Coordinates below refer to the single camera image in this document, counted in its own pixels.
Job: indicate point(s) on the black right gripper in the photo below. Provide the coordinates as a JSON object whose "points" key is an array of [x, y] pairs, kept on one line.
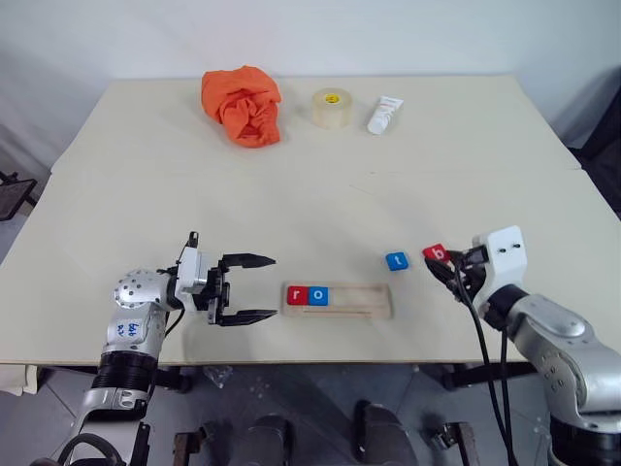
{"points": [[478, 256]]}

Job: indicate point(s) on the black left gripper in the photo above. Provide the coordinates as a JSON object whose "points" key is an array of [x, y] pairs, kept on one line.
{"points": [[217, 291]]}

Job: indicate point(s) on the red letter b block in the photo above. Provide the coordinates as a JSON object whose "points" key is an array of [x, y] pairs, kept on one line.
{"points": [[435, 252]]}

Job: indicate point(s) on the blue letter t block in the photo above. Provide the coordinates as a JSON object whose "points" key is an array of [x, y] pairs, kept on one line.
{"points": [[398, 261]]}

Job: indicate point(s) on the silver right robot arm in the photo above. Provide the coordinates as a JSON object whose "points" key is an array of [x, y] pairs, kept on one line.
{"points": [[558, 325]]}

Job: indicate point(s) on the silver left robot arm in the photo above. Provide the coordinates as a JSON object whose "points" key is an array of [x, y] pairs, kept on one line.
{"points": [[131, 291]]}

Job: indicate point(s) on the red letter r block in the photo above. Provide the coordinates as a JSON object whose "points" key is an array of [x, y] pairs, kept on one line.
{"points": [[297, 295]]}

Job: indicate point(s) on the blue letter o block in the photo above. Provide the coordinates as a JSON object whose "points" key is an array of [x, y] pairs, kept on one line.
{"points": [[318, 295]]}

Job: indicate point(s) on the wooden letter tray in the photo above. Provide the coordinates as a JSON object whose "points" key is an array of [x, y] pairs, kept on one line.
{"points": [[359, 303]]}

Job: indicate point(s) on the dark rounded shape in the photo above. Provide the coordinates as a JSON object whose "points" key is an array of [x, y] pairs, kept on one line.
{"points": [[269, 442], [383, 437]]}

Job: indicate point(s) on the white cream tube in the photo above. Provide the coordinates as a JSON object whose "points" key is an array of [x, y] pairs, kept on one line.
{"points": [[384, 116]]}

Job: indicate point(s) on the crumpled orange cloth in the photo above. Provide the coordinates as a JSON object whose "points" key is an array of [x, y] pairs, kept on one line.
{"points": [[242, 104]]}

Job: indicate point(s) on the clear tape roll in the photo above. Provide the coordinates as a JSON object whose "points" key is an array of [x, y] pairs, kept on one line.
{"points": [[332, 111]]}

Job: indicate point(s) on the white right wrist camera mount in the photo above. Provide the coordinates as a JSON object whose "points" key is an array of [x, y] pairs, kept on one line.
{"points": [[504, 264]]}

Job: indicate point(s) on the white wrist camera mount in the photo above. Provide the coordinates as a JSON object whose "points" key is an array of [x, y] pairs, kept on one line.
{"points": [[190, 272], [504, 264]]}

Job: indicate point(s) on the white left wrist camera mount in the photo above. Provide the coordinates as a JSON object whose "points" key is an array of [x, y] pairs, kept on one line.
{"points": [[190, 272]]}

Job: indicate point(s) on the black table frame bar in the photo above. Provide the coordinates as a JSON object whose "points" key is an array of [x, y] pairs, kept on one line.
{"points": [[485, 375]]}

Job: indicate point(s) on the rusty metal bracket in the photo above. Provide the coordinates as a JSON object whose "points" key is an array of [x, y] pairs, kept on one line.
{"points": [[194, 444], [453, 444]]}

